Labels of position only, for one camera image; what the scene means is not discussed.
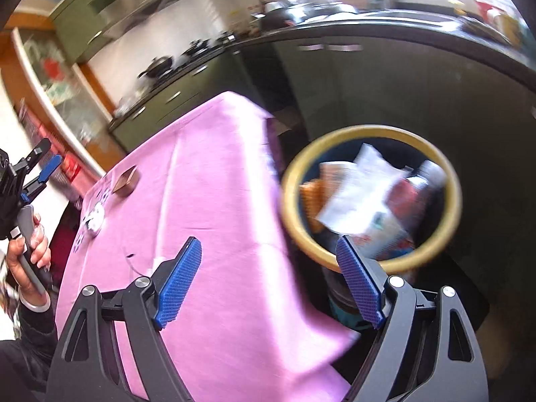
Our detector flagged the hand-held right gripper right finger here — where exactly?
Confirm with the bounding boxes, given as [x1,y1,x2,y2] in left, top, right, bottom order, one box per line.
[336,236,488,402]

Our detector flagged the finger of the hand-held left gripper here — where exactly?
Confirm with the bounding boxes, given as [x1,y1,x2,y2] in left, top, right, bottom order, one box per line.
[19,176,48,204]
[12,138,63,185]

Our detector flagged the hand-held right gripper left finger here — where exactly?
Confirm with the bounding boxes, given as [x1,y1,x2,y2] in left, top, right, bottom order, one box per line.
[48,237,202,402]

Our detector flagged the white printed plastic package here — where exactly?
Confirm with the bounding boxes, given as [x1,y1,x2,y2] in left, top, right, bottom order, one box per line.
[360,209,414,261]

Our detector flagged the crushed red soda can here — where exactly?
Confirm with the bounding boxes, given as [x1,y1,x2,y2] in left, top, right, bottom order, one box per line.
[387,176,423,218]

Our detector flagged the clear plastic bag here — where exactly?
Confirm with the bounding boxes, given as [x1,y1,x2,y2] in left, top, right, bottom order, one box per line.
[316,142,413,235]

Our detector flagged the yellow-rimmed dark trash bin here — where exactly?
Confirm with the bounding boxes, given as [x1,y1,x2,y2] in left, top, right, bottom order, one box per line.
[281,125,463,336]

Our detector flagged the person's left forearm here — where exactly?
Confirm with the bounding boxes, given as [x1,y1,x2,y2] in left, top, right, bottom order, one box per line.
[0,297,60,402]

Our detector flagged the person's left hand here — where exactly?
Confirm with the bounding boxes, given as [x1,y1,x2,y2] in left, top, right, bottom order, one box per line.
[5,213,53,303]

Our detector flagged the white printed tube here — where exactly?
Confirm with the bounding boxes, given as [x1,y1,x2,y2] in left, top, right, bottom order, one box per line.
[83,203,105,237]

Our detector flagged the brown plastic tray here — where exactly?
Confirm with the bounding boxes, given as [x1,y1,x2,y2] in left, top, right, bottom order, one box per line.
[112,168,140,197]

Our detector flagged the glass door with decals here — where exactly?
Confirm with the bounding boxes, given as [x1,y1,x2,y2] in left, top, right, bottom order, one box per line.
[10,25,118,172]

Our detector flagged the crumpled pale plastic bag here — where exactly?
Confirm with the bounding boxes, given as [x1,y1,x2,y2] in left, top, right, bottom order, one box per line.
[115,92,143,116]

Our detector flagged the pink floral tablecloth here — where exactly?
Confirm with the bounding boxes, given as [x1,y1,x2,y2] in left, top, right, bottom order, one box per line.
[54,91,363,402]

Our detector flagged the dark lidded wok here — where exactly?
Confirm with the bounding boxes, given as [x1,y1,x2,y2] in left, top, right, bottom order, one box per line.
[138,55,174,80]

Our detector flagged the black lidded frying pan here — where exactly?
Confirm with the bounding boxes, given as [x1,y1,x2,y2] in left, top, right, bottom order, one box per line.
[182,40,211,58]

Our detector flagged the green base cabinets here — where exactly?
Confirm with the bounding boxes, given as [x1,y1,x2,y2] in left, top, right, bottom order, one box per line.
[109,21,536,269]

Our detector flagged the red cup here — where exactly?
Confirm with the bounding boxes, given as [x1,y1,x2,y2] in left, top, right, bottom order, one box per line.
[477,0,503,22]

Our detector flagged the pale bangle bracelet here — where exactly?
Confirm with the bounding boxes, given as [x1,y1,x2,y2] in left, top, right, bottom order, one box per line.
[14,289,51,313]

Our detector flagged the green wall cabinets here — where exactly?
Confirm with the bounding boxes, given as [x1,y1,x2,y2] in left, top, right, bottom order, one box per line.
[50,0,229,63]

